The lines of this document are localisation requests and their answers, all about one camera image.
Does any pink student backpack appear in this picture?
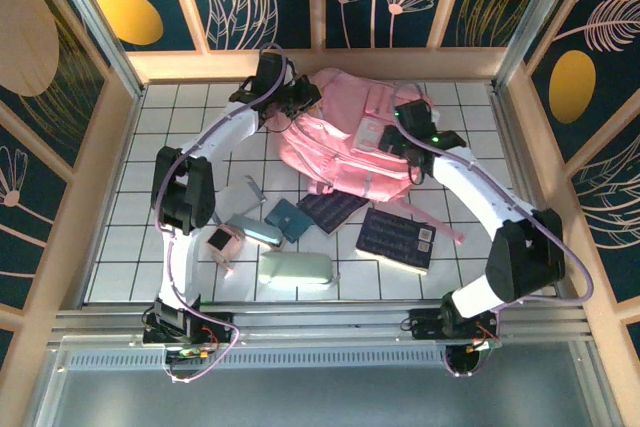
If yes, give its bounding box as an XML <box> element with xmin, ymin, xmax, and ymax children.
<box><xmin>266</xmin><ymin>68</ymin><xmax>467</xmax><ymax>245</ymax></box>

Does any dark blue patterned book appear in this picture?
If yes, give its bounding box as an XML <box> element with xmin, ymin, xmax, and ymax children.
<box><xmin>354</xmin><ymin>206</ymin><xmax>438</xmax><ymax>277</ymax></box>
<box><xmin>296</xmin><ymin>190</ymin><xmax>371</xmax><ymax>237</ymax></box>

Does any teal snap wallet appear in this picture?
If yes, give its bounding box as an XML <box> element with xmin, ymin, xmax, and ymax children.
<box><xmin>263</xmin><ymin>198</ymin><xmax>314</xmax><ymax>244</ymax></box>

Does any light blue pencil case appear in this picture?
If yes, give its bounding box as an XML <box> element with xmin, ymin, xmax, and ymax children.
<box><xmin>225</xmin><ymin>213</ymin><xmax>285</xmax><ymax>250</ymax></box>

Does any small pink box device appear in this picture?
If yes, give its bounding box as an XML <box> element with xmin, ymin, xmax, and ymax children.
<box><xmin>205</xmin><ymin>225</ymin><xmax>246</xmax><ymax>276</ymax></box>

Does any mint green pencil case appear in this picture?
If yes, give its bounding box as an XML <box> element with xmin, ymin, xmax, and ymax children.
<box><xmin>257</xmin><ymin>250</ymin><xmax>336</xmax><ymax>291</ymax></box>

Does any perforated metal strip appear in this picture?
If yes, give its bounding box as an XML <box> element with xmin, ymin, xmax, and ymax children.
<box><xmin>64</xmin><ymin>350</ymin><xmax>450</xmax><ymax>370</ymax></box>

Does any grey metal panel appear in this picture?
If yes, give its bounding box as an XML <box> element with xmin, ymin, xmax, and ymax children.
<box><xmin>24</xmin><ymin>341</ymin><xmax>624</xmax><ymax>427</ymax></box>

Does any aluminium side rail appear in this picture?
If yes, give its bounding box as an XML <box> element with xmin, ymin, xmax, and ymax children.
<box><xmin>487</xmin><ymin>84</ymin><xmax>559</xmax><ymax>298</ymax></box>

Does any aluminium corner post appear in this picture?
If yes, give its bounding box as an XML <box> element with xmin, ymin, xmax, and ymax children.
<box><xmin>492</xmin><ymin>0</ymin><xmax>585</xmax><ymax>93</ymax></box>
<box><xmin>42</xmin><ymin>0</ymin><xmax>147</xmax><ymax>98</ymax></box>

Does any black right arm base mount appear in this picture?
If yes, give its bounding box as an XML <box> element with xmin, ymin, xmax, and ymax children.
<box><xmin>407</xmin><ymin>306</ymin><xmax>501</xmax><ymax>378</ymax></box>

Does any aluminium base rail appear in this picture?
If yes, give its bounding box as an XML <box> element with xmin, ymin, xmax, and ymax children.
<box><xmin>47</xmin><ymin>304</ymin><xmax>601</xmax><ymax>349</ymax></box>

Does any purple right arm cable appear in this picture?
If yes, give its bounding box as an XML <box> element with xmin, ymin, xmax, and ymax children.
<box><xmin>392</xmin><ymin>81</ymin><xmax>596</xmax><ymax>379</ymax></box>

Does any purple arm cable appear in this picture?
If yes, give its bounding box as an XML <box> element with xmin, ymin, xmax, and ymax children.
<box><xmin>392</xmin><ymin>81</ymin><xmax>596</xmax><ymax>379</ymax></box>
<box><xmin>151</xmin><ymin>43</ymin><xmax>297</xmax><ymax>384</ymax></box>

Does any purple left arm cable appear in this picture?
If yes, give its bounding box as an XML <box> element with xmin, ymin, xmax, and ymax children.
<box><xmin>151</xmin><ymin>43</ymin><xmax>297</xmax><ymax>384</ymax></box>

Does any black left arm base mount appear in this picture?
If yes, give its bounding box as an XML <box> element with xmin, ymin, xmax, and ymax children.
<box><xmin>142</xmin><ymin>299</ymin><xmax>236</xmax><ymax>366</ymax></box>

